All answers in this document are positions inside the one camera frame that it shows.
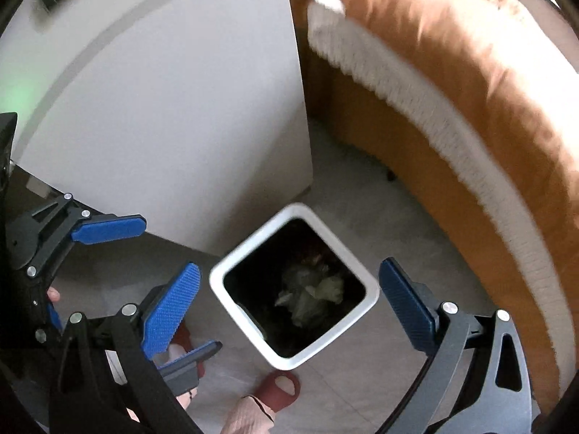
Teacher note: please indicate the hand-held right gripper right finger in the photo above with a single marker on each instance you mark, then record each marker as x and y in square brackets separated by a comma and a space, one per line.
[407, 307]

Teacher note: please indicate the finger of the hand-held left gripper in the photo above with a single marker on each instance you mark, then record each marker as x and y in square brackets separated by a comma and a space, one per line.
[111, 229]
[190, 361]

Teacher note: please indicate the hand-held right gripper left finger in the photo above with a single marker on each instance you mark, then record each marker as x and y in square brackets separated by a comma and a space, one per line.
[169, 307]

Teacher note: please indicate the white square bin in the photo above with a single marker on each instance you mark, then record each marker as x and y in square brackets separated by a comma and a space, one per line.
[235, 275]

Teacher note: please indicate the white tissue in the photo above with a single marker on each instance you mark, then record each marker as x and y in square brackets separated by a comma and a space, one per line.
[301, 303]

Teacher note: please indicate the person's left hand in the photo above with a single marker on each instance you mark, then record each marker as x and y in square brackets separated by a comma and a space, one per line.
[53, 295]

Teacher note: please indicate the red slipper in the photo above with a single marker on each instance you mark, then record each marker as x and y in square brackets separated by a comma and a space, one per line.
[282, 386]
[185, 330]

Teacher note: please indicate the person's leg in pink pants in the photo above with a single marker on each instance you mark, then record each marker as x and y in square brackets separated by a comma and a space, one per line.
[249, 418]

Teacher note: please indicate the wooden desk with shelves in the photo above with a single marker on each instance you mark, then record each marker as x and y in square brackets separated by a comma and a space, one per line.
[181, 99]

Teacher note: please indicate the white fringed bed cloth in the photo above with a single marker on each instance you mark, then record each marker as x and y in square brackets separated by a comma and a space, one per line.
[434, 113]

